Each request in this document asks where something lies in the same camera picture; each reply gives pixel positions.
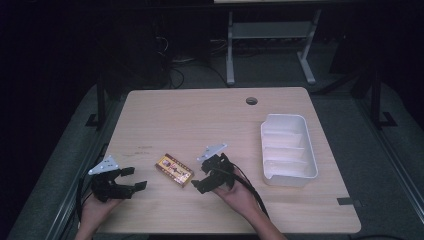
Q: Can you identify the black floor cable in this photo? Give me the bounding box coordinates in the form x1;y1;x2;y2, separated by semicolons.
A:
166;64;186;90

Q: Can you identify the person's right hand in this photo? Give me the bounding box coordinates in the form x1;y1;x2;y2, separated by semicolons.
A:
211;168;265;219

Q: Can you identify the white plastic divided container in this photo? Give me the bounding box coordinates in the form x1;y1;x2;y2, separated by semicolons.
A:
259;113;319;188

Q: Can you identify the black metal stand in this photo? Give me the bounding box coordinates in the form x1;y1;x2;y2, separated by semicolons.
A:
369;69;399;130

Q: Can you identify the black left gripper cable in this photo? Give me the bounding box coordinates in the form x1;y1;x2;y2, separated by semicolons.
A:
75;177;95;224

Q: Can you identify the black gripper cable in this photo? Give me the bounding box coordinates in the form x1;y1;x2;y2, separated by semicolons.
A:
75;177;95;224
227;162;270;219

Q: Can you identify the person's left hand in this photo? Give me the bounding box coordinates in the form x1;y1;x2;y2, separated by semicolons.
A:
79;195;123;231

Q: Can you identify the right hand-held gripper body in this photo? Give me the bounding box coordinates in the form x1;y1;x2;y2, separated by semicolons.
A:
196;143;237;188

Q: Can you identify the white metal stand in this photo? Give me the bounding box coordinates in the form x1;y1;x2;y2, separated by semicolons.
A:
225;9;323;87

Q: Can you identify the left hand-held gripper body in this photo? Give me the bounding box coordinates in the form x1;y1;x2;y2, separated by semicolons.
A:
87;155;135;204

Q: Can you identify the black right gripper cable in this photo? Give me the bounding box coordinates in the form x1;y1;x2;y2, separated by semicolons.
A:
227;162;270;219

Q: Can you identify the yellow and red box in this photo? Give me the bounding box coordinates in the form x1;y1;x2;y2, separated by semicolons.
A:
154;153;195;188

